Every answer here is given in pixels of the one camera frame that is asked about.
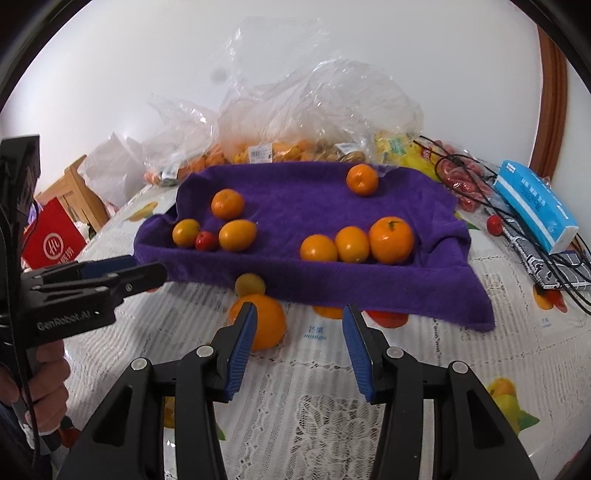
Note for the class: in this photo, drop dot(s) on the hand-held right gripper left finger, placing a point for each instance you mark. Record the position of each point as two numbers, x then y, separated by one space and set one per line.
242 350

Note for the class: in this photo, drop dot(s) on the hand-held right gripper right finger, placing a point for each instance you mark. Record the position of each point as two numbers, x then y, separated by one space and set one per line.
358 350

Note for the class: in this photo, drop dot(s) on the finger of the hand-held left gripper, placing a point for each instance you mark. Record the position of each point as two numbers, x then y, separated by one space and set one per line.
138 276
108 265

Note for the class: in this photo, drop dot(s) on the yellow-green fruit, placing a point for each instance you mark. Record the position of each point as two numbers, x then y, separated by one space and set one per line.
249 284

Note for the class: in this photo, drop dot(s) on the small red apple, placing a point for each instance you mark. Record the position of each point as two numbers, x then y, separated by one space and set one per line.
206 241

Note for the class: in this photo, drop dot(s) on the oblong yellow-orange fruit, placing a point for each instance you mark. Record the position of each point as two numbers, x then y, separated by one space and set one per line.
237 235

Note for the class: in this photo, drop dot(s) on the large orange with stem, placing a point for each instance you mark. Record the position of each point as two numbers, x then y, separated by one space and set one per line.
391 240

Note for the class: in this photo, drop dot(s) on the person's left forearm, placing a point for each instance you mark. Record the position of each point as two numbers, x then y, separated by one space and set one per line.
11 443

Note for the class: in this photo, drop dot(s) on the person's left hand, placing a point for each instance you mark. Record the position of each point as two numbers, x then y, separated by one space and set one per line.
46 383

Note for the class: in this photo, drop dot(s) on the wooden chair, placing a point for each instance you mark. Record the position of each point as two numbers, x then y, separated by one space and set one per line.
74 189

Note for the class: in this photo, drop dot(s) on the white plastic bag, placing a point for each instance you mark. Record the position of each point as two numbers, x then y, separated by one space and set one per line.
115 161

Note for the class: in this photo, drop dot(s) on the clear bag of tangerines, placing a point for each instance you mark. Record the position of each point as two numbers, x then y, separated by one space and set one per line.
175 138

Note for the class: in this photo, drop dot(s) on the purple towel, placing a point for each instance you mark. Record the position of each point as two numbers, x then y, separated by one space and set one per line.
300 203

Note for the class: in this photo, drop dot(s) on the small red fruit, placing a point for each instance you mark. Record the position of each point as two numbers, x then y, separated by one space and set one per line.
495 225

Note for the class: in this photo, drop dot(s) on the dark patterned pouch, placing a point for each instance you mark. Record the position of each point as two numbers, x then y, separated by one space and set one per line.
531 265

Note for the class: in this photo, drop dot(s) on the bag of red tomatoes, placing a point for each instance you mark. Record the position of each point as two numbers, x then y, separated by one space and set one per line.
457 180

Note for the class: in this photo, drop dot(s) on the clear bag of brown longans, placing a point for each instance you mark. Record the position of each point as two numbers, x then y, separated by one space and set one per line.
332 150

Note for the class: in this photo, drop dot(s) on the yellow packet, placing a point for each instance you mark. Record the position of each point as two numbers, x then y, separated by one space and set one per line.
397 147

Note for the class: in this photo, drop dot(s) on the blue tissue pack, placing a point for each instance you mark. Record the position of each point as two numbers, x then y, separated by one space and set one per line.
531 207

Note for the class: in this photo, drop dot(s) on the large clear bag of oranges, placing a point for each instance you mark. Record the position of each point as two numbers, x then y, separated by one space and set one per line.
314 101

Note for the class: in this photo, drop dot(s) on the brown wooden door frame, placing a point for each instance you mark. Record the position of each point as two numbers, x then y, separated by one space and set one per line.
551 106

